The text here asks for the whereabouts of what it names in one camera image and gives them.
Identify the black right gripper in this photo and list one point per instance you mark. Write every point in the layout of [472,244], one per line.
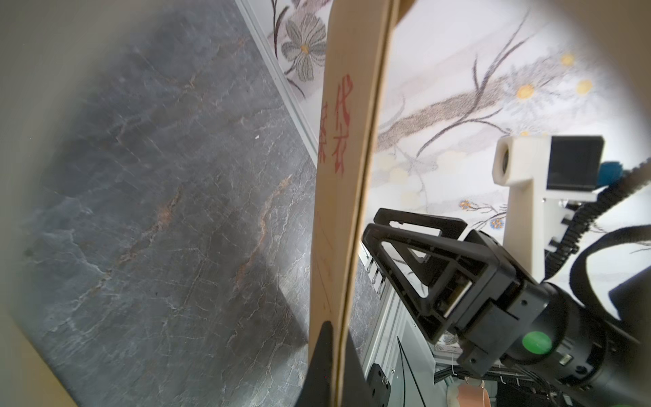
[471,288]

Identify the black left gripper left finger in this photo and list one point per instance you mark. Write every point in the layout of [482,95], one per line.
[316,391]

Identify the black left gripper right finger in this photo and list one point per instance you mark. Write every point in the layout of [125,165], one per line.
[356,392]

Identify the kraft file bag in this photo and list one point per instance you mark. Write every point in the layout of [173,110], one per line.
[359,36]

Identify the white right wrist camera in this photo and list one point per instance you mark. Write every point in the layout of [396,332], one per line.
[545,174]

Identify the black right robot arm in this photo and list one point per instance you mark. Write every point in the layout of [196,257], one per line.
[609,362]

